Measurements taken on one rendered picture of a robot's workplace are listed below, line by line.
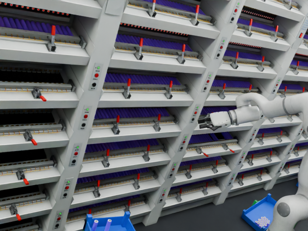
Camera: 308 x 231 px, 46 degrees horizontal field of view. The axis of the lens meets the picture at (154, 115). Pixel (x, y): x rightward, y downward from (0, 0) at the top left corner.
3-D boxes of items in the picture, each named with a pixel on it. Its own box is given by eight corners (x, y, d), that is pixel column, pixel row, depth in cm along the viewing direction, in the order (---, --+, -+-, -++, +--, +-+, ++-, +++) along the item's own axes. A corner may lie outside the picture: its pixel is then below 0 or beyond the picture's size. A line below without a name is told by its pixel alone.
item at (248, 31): (286, 51, 230) (301, 33, 222) (227, 41, 190) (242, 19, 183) (266, 31, 240) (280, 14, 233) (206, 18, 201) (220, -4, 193)
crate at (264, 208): (261, 235, 260) (264, 228, 256) (240, 217, 274) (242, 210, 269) (288, 216, 275) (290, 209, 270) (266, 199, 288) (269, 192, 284)
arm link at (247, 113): (234, 107, 196) (238, 124, 195) (258, 102, 196) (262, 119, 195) (231, 108, 204) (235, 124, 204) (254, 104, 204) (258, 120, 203)
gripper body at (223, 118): (233, 129, 199) (213, 133, 199) (228, 116, 206) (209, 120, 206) (233, 119, 194) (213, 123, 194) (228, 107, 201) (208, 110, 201)
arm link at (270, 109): (279, 83, 177) (230, 96, 201) (286, 115, 176) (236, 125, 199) (288, 82, 183) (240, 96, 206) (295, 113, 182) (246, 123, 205)
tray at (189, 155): (238, 152, 260) (246, 144, 255) (178, 162, 220) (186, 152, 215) (222, 131, 270) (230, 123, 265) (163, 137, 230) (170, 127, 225)
